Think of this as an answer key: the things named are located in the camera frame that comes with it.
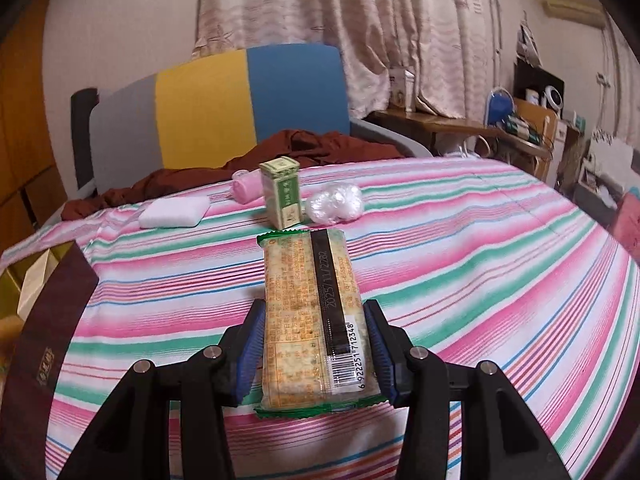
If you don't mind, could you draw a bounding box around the white carton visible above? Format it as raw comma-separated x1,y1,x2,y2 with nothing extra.
389,67,418,113

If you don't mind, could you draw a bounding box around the green-edged cracker packet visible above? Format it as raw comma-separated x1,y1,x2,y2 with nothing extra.
254,227,388,418

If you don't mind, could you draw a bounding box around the grey yellow blue chair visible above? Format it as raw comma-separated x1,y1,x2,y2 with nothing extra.
70,44,436,196

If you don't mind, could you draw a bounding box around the dark red cloth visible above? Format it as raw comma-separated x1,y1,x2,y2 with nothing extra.
61,129,416,222

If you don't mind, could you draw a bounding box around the wooden wardrobe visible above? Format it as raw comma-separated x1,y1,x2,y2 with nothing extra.
0,0,68,261

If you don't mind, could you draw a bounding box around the clear plastic bag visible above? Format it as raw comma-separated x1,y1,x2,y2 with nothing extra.
305,184,364,224

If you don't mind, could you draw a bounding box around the gold tin box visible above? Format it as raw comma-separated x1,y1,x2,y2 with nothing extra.
0,242,76,376

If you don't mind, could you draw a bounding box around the white curved pole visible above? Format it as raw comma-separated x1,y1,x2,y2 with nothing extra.
487,0,526,91

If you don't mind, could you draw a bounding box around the white round device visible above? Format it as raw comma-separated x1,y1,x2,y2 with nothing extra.
542,85,566,111

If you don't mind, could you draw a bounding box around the patterned beige curtain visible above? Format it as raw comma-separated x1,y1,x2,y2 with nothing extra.
192,0,501,126

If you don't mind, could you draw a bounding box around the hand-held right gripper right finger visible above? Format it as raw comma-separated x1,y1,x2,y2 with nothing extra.
362,299,571,480

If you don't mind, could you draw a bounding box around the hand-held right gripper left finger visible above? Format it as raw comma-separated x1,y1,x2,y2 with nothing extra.
57,299,267,480

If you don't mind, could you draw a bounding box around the dark brown tin lid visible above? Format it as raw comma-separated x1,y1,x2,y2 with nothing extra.
0,241,101,480

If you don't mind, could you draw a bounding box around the pink green striped tablecloth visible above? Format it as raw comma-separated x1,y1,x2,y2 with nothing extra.
0,156,640,480

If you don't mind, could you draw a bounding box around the white foam block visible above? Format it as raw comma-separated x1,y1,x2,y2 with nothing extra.
138,195,212,230

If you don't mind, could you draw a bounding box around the blue desk fan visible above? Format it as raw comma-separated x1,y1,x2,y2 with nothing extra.
484,87,516,128

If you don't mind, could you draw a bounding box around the wall air conditioner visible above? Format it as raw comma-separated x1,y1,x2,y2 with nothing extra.
542,0,608,28

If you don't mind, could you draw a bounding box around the red fabric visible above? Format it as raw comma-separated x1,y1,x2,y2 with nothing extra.
610,187,640,261

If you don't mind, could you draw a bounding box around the wooden desk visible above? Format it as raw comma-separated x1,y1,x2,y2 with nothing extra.
367,107,556,171

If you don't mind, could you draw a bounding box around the pink hair roller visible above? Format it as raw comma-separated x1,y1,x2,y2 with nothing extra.
231,169,266,206

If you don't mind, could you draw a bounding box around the small green and yellow box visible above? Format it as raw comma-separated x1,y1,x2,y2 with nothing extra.
259,156,303,230

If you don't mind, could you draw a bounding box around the black board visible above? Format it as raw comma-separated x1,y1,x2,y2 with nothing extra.
513,57,566,111

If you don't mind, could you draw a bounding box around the black upright panel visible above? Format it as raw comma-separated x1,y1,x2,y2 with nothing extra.
70,87,100,196

